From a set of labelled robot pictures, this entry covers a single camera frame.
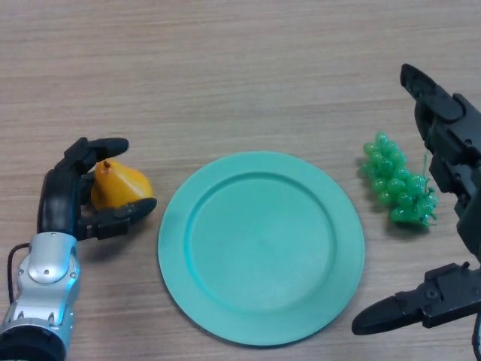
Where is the yellow pear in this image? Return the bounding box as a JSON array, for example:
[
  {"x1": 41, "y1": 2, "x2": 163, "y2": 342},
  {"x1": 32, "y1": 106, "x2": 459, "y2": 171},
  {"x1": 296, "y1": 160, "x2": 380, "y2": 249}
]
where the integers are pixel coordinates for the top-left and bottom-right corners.
[{"x1": 89, "y1": 159, "x2": 155, "y2": 211}]

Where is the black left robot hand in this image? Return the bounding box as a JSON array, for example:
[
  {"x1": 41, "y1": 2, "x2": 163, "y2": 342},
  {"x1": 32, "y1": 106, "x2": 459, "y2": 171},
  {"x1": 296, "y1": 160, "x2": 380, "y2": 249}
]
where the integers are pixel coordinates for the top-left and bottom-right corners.
[{"x1": 36, "y1": 137, "x2": 158, "y2": 241}]

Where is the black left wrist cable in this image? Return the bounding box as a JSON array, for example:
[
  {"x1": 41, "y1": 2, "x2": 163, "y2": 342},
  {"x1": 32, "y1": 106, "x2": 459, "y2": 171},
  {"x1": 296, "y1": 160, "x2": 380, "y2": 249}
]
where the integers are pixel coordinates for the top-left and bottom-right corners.
[{"x1": 7, "y1": 243, "x2": 31, "y2": 304}]

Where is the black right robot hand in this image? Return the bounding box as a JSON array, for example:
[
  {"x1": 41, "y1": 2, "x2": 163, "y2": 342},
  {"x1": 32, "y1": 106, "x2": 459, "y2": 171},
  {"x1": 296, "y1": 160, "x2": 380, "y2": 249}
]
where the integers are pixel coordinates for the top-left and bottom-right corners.
[{"x1": 351, "y1": 62, "x2": 481, "y2": 336}]

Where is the green grape bunch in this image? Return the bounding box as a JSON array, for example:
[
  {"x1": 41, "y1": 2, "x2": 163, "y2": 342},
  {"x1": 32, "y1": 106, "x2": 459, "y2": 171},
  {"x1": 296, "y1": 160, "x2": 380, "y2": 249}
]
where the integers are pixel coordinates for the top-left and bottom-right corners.
[{"x1": 360, "y1": 131, "x2": 440, "y2": 229}]

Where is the teal green round plate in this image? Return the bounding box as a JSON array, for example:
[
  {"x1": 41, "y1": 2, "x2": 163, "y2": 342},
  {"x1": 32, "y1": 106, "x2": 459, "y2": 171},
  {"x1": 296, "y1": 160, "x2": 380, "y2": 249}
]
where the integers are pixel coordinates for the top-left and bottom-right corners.
[{"x1": 157, "y1": 150, "x2": 366, "y2": 347}]

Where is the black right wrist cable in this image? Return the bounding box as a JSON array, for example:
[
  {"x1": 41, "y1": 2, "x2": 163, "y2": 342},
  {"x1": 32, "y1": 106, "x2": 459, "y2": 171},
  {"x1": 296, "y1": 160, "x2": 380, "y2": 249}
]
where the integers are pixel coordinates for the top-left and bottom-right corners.
[{"x1": 471, "y1": 311, "x2": 481, "y2": 361}]

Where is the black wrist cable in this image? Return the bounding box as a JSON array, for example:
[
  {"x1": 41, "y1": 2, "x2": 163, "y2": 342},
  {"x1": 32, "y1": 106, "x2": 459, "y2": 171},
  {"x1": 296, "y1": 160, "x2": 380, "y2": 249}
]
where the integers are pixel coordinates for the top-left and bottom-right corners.
[
  {"x1": 7, "y1": 243, "x2": 31, "y2": 304},
  {"x1": 471, "y1": 311, "x2": 481, "y2": 361}
]

